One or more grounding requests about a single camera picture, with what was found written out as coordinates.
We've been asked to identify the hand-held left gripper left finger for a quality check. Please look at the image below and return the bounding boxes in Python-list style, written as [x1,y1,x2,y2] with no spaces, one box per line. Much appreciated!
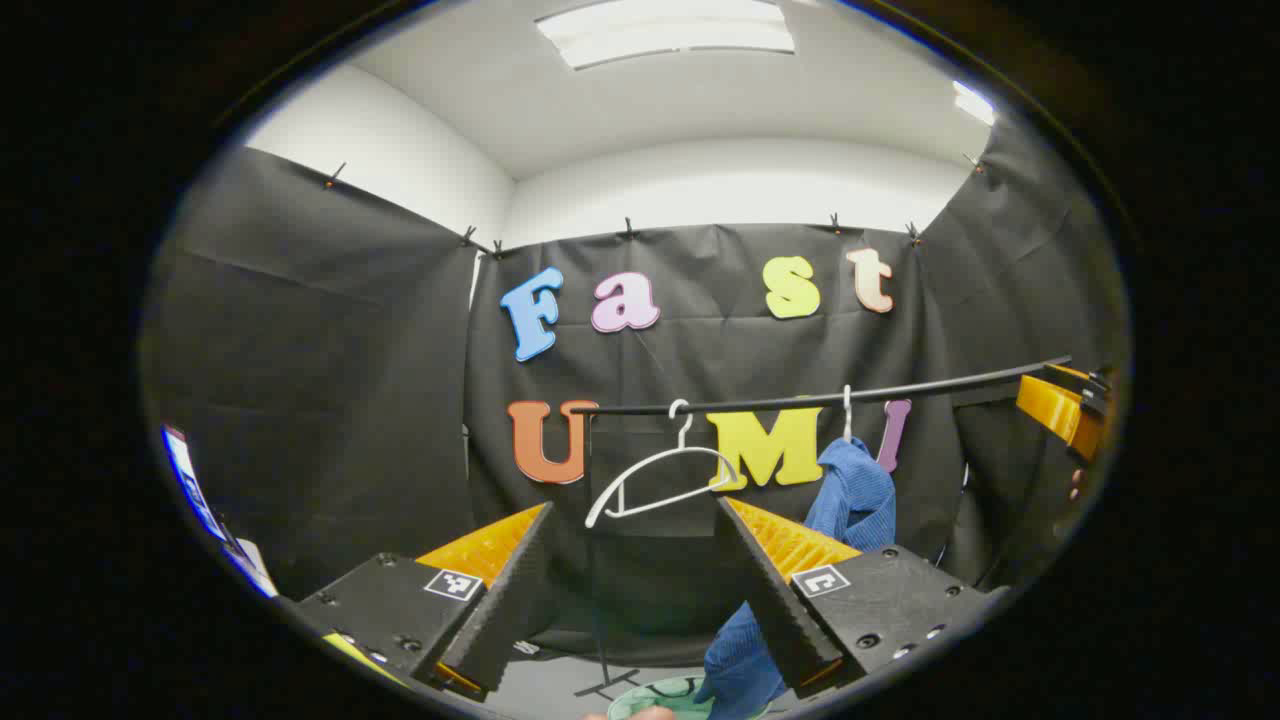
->
[290,502,557,696]

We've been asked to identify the row of black cloth clips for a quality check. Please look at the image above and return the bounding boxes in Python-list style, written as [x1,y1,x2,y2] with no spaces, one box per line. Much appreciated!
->
[322,150,986,256]

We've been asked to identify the small ceiling light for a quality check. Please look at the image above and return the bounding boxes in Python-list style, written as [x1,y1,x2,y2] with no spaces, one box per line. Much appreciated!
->
[950,80,999,126]

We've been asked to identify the blue corduroy shirt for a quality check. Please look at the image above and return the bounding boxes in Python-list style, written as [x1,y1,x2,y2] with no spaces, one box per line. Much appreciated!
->
[697,436,899,720]

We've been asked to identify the black backdrop cloth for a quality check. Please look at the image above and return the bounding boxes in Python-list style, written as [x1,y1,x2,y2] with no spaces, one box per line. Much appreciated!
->
[140,105,1131,666]

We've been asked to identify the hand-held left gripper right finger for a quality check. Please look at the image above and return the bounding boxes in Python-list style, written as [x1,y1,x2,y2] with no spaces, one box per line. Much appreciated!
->
[714,496,1009,701]

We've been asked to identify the black clothes rack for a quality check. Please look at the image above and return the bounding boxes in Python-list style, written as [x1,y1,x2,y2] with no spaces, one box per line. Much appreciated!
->
[568,355,1076,699]

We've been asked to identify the large ceiling light panel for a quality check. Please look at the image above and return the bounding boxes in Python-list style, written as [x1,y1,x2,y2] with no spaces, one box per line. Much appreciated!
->
[535,0,798,71]

